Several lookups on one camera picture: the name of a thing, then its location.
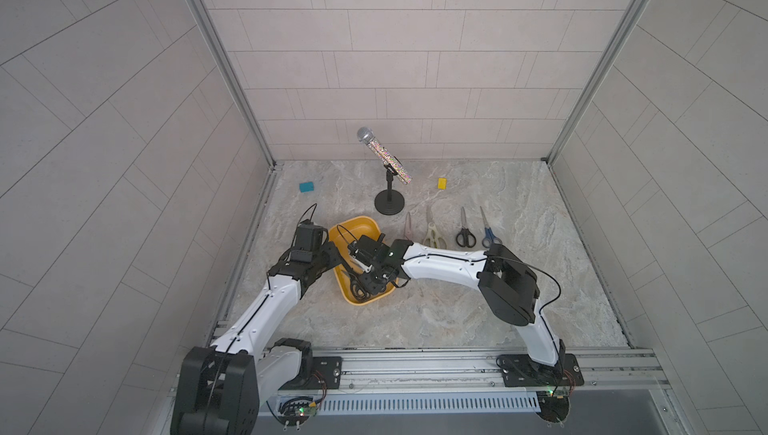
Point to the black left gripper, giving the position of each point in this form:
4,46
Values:
334,257

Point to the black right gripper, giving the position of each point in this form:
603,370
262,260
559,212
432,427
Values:
369,283

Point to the large black scissors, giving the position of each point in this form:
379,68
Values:
359,285

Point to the yellow storage box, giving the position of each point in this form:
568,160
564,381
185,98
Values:
342,235

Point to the cream handled scissors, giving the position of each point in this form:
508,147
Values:
433,237

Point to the black handled scissors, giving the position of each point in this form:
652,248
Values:
465,238

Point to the blue handled scissors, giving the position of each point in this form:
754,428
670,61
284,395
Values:
489,238

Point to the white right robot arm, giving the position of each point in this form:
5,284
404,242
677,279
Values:
509,287

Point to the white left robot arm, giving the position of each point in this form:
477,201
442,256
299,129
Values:
222,387

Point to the black microphone stand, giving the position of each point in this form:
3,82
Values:
389,202

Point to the teal block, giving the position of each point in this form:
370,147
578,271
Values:
306,187

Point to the glitter microphone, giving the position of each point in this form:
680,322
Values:
367,138

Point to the white vent grille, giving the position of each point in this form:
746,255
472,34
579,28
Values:
430,403

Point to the left circuit board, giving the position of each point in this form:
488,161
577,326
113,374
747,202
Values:
294,412

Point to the circuit board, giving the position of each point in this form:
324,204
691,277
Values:
553,409
294,412

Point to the right circuit board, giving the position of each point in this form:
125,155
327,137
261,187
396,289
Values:
553,409

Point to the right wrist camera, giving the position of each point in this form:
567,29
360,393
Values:
367,252

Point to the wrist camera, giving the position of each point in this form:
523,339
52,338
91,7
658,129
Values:
308,236
367,252

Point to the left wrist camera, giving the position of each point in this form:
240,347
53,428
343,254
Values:
308,236

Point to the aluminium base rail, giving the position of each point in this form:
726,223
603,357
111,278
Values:
370,371

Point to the aluminium corner post left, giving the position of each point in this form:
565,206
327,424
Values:
219,54

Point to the aluminium corner post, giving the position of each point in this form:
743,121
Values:
219,54
628,21

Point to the aluminium corner post right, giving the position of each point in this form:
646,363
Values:
628,21

